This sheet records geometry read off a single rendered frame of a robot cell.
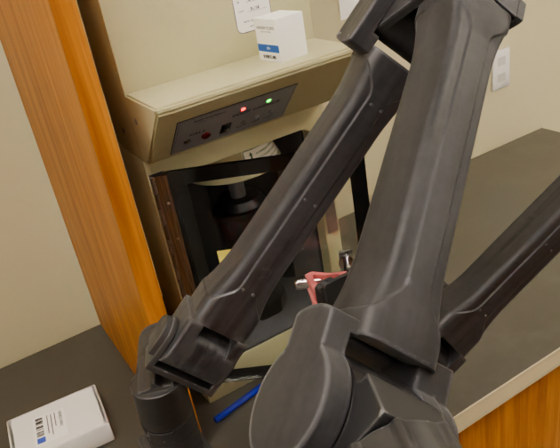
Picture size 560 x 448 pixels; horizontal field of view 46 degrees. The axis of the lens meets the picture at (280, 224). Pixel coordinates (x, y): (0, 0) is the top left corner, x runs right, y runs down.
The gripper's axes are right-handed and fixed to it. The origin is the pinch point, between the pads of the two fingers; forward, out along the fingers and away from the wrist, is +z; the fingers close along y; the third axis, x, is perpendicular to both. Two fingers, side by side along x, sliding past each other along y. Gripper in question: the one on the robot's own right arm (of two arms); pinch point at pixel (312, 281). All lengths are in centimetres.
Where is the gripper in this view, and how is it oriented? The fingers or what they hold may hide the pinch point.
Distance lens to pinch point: 98.7
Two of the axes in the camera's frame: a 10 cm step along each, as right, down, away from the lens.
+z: -5.1, -3.2, 8.0
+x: -8.4, 3.6, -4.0
